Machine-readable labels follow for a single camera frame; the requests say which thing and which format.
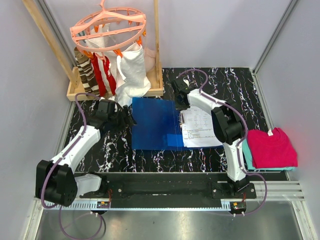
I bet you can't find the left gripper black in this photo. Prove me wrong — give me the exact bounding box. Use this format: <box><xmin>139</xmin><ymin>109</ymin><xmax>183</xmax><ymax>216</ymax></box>
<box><xmin>108</xmin><ymin>105</ymin><xmax>137</xmax><ymax>135</ymax></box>

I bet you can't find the white table form sheet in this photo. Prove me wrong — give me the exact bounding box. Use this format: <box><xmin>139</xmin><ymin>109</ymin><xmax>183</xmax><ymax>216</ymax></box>
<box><xmin>180</xmin><ymin>105</ymin><xmax>223</xmax><ymax>148</ymax></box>

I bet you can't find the blue plastic folder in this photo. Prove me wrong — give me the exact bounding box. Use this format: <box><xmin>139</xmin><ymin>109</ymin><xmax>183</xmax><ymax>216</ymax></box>
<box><xmin>131</xmin><ymin>96</ymin><xmax>225</xmax><ymax>151</ymax></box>

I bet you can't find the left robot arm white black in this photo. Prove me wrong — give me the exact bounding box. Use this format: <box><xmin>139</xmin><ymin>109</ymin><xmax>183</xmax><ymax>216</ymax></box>
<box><xmin>35</xmin><ymin>99</ymin><xmax>137</xmax><ymax>209</ymax></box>

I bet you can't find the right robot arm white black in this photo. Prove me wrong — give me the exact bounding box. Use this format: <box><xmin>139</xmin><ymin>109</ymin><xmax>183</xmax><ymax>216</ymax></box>
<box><xmin>170</xmin><ymin>79</ymin><xmax>250</xmax><ymax>199</ymax></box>

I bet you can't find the red white striped sock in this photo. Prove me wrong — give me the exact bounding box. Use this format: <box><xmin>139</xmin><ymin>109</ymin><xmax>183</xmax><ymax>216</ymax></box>
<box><xmin>91</xmin><ymin>54</ymin><xmax>116</xmax><ymax>97</ymax></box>

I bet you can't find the brown striped sock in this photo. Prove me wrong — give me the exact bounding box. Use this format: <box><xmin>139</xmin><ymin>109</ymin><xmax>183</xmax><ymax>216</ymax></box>
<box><xmin>73</xmin><ymin>47</ymin><xmax>100</xmax><ymax>96</ymax></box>

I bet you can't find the white hanging towel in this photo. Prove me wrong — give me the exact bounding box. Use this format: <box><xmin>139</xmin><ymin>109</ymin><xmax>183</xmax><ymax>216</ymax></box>
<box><xmin>115</xmin><ymin>43</ymin><xmax>151</xmax><ymax>107</ymax></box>

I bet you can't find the pale pink hanging cloth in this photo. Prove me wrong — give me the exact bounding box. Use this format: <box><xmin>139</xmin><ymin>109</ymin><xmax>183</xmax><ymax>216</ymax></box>
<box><xmin>144</xmin><ymin>47</ymin><xmax>156</xmax><ymax>73</ymax></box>

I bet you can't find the black marble pattern mat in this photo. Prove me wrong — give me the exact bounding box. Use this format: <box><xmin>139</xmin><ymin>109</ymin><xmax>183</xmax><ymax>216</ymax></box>
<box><xmin>76</xmin><ymin>67</ymin><xmax>268</xmax><ymax>173</ymax></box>

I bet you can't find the teal folded garment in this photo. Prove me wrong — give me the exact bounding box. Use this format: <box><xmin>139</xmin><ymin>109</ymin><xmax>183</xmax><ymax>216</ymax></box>
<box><xmin>242</xmin><ymin>141</ymin><xmax>295</xmax><ymax>172</ymax></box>

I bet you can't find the white cloth behind hanger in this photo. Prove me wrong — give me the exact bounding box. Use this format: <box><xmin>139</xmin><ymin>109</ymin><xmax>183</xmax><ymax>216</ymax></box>
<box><xmin>85</xmin><ymin>23</ymin><xmax>110</xmax><ymax>49</ymax></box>

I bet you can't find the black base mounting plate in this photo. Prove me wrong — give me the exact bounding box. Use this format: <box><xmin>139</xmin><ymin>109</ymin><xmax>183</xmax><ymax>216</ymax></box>
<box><xmin>79</xmin><ymin>180</ymin><xmax>257</xmax><ymax>201</ymax></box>

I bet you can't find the pink round clip hanger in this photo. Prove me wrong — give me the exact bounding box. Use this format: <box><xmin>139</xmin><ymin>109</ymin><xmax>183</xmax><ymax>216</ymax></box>
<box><xmin>69</xmin><ymin>0</ymin><xmax>147</xmax><ymax>60</ymax></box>

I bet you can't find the pink folded t-shirt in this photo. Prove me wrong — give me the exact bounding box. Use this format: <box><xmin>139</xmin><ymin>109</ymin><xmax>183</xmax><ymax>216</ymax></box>
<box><xmin>247</xmin><ymin>127</ymin><xmax>298</xmax><ymax>169</ymax></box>

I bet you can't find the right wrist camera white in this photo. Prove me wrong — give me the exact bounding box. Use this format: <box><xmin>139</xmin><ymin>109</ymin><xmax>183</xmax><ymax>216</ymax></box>
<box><xmin>183</xmin><ymin>79</ymin><xmax>190</xmax><ymax>87</ymax></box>

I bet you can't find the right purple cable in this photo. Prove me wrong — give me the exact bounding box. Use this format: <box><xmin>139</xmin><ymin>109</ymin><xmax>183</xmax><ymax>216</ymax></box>
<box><xmin>177</xmin><ymin>68</ymin><xmax>268</xmax><ymax>216</ymax></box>

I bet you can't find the purple cable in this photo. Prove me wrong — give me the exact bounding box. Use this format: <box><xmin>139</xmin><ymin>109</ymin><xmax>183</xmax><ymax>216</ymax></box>
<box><xmin>177</xmin><ymin>68</ymin><xmax>268</xmax><ymax>216</ymax></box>
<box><xmin>39</xmin><ymin>92</ymin><xmax>107</xmax><ymax>238</ymax></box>

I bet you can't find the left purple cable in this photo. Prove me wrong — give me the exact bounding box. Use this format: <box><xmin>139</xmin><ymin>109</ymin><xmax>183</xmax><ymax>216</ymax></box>
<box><xmin>39</xmin><ymin>92</ymin><xmax>107</xmax><ymax>238</ymax></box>

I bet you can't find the wooden rack frame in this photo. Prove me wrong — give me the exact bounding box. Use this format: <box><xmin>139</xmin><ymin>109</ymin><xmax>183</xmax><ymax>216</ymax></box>
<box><xmin>23</xmin><ymin>0</ymin><xmax>164</xmax><ymax>102</ymax></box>

